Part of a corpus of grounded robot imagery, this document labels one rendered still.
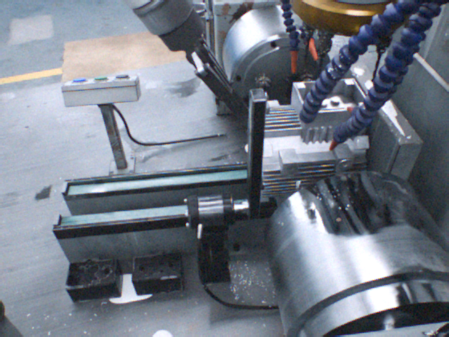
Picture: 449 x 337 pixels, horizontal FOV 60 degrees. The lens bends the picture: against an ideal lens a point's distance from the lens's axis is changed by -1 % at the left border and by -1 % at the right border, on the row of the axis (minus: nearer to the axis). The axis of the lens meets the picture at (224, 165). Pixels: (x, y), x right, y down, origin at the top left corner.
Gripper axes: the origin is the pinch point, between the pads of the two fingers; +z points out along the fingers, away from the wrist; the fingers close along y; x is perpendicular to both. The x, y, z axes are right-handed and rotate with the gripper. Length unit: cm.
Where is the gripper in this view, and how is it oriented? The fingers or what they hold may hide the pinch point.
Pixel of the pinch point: (235, 103)
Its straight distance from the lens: 78.7
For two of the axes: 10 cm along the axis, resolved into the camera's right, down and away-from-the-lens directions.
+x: -8.5, 4.4, 2.8
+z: 5.1, 5.8, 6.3
